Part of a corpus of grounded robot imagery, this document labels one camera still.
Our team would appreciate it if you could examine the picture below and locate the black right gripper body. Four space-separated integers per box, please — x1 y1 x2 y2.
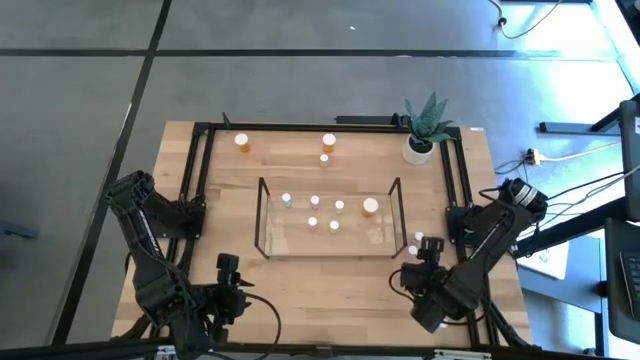
399 237 450 334

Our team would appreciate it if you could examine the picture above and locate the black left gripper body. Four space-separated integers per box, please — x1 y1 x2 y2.
194 253 252 332

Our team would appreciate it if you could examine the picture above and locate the clear acrylic bin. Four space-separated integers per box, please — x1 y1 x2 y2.
253 176 407 260

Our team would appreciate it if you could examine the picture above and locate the white paper sheet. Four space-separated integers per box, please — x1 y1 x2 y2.
519 239 571 281

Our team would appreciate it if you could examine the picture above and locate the green succulent in white pot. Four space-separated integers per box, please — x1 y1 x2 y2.
401 91 455 166

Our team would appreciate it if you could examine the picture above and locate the grey side desk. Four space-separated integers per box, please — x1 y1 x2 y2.
514 232 609 316

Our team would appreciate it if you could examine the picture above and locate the black diagonal desk beam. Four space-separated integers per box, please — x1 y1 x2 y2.
514 197 629 259

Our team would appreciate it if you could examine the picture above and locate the black flat bar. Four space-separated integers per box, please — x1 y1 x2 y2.
333 113 406 127

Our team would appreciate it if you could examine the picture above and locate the black rig beam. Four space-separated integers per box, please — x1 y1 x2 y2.
0 338 640 360

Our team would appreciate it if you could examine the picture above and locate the dark keyboard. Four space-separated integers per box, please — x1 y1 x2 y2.
603 218 640 346

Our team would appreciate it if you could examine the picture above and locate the black desk foot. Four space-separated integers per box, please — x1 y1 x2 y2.
538 107 626 137

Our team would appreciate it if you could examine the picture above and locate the dark monitor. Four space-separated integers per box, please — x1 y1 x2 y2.
618 98 640 222

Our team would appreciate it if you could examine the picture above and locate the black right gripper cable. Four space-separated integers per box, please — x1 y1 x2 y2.
388 268 489 329

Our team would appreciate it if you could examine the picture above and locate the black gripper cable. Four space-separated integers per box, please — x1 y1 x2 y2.
244 292 282 360
388 268 489 329

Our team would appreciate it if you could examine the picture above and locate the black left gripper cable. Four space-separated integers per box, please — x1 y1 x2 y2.
244 292 282 360

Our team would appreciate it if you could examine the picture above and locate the silver aluminium bracket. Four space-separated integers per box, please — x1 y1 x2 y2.
432 348 494 360

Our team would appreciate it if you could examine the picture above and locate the black metal table frame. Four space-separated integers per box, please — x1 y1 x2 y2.
112 112 544 351

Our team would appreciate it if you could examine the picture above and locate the black cable bundle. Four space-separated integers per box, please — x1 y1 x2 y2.
494 158 640 241

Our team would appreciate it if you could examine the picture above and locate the white floor cable black plug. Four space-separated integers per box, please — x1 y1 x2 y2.
487 0 569 41

